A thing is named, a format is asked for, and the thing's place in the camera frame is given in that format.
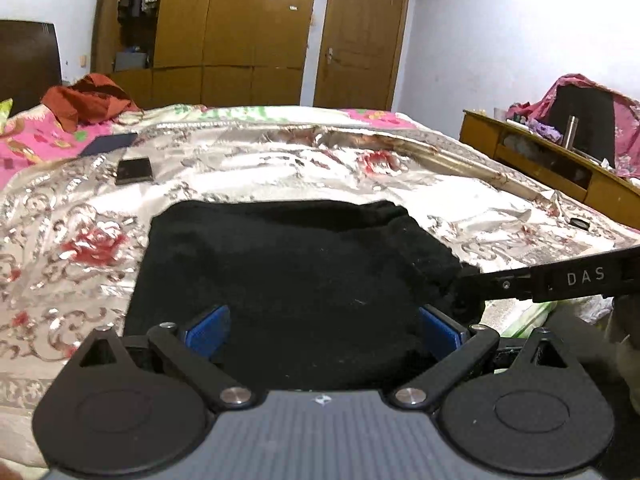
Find black pants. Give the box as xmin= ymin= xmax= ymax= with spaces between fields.
xmin=124 ymin=200 xmax=480 ymax=390

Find wooden side cabinet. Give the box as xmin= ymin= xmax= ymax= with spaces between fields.
xmin=460 ymin=110 xmax=639 ymax=229

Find metal cylinder bottle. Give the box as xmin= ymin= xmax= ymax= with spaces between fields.
xmin=562 ymin=115 xmax=579 ymax=150

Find pink cloth on cabinet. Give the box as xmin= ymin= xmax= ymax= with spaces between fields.
xmin=506 ymin=74 xmax=639 ymax=179

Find floral satin bedspread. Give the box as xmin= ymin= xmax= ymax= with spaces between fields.
xmin=1 ymin=105 xmax=639 ymax=477

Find black smartphone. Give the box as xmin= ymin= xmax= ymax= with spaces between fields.
xmin=115 ymin=157 xmax=154 ymax=185

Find dark blue booklet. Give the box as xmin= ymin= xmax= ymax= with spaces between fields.
xmin=79 ymin=132 xmax=138 ymax=157

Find pink floral blanket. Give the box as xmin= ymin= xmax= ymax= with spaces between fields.
xmin=0 ymin=102 xmax=147 ymax=191

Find rust orange garment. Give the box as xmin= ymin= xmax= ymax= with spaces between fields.
xmin=41 ymin=74 xmax=139 ymax=133

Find green patterned pillow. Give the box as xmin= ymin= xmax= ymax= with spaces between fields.
xmin=0 ymin=99 xmax=13 ymax=125

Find wooden wardrobe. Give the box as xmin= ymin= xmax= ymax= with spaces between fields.
xmin=91 ymin=0 xmax=314 ymax=107

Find wooden door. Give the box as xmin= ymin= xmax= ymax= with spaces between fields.
xmin=314 ymin=0 xmax=408 ymax=110

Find dark wooden headboard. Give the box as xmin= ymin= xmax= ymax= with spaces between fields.
xmin=0 ymin=20 xmax=62 ymax=115

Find hanging dark clothes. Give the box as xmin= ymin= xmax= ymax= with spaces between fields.
xmin=117 ymin=0 xmax=160 ymax=54

